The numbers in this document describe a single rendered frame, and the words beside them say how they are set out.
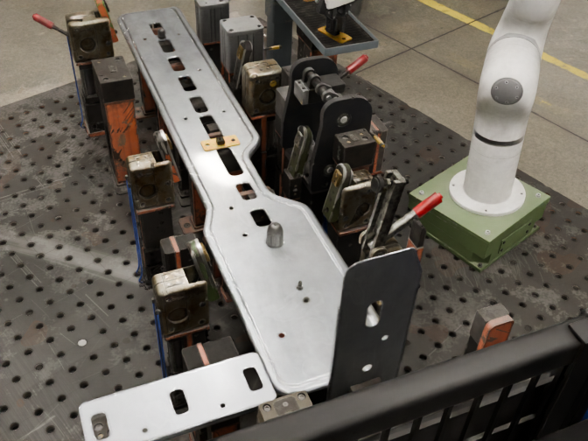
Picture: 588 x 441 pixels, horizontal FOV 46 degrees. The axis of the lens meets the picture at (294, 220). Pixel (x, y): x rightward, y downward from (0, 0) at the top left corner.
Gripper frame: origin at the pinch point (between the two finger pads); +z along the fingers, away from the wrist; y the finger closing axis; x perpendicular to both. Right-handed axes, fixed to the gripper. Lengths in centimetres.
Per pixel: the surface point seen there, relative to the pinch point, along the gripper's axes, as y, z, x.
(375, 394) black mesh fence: 86, -36, 91
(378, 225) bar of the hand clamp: 35, 8, 49
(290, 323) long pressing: 55, 19, 50
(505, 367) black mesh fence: 77, -36, 95
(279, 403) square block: 70, 13, 64
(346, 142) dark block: 23.4, 6.9, 28.9
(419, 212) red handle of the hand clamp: 28, 6, 53
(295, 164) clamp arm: 27.5, 16.9, 18.8
